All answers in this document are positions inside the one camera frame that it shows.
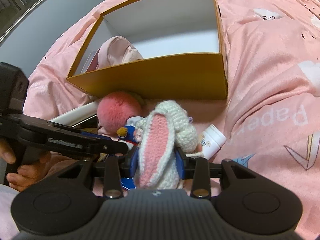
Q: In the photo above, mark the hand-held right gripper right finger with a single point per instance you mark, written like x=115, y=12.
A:
x=181, y=165

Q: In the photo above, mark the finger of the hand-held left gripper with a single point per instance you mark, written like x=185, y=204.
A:
x=95, y=135
x=110, y=148

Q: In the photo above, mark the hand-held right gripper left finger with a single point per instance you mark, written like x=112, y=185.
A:
x=134, y=165

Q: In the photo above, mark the blue white duck plush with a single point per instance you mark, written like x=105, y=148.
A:
x=127, y=130

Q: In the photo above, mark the white rectangular box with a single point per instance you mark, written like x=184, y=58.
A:
x=75, y=116

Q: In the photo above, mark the white crochet bunny doll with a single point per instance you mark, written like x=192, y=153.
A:
x=155, y=142

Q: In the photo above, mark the pink cap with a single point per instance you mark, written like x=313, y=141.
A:
x=115, y=52

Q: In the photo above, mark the yellow cardboard box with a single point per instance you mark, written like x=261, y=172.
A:
x=162, y=80

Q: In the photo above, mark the person's left hand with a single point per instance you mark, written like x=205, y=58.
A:
x=32, y=172

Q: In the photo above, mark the pink fluffy ball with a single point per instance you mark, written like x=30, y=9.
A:
x=117, y=110

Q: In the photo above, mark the white printed bottle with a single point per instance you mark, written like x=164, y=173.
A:
x=212, y=140

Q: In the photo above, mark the person's light pink clothing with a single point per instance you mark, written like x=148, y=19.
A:
x=6, y=210

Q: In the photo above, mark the pink printed blanket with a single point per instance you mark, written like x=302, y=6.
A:
x=262, y=80

